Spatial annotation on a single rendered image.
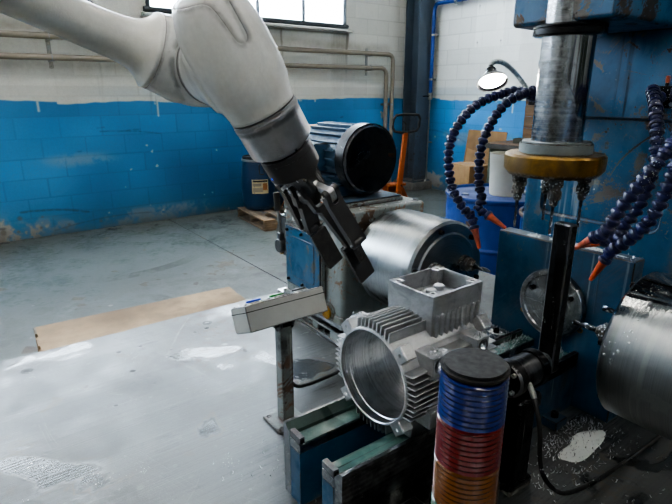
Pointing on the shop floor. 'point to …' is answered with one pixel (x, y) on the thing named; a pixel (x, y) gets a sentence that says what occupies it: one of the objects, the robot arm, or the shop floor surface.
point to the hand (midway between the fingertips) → (343, 256)
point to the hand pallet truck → (401, 158)
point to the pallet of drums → (257, 195)
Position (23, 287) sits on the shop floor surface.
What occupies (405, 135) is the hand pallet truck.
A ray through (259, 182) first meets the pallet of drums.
